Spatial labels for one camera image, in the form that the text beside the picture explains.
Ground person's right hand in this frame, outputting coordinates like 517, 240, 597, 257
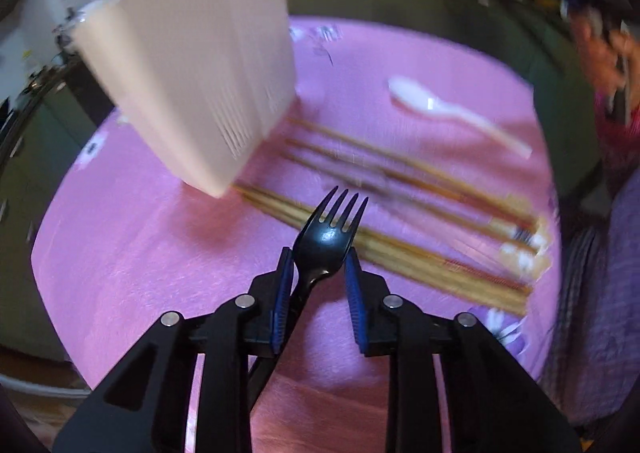
570, 13, 632, 94

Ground person's right forearm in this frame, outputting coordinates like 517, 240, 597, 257
594, 88, 640, 194

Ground white plastic spoon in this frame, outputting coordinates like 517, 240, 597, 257
387, 77, 533, 158

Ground pink floral tablecloth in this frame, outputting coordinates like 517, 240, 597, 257
31, 15, 563, 453

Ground black plastic fork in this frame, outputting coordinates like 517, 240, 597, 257
247, 185, 369, 404

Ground white slotted utensil holder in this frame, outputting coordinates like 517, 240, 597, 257
70, 0, 298, 198

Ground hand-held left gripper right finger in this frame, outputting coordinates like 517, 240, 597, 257
344, 247, 583, 453

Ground purple knit clothing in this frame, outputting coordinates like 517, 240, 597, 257
542, 173, 640, 434

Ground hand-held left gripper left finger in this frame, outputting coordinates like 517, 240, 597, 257
52, 247, 301, 453

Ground pile of wooden chopsticks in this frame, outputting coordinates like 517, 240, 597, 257
232, 117, 553, 319

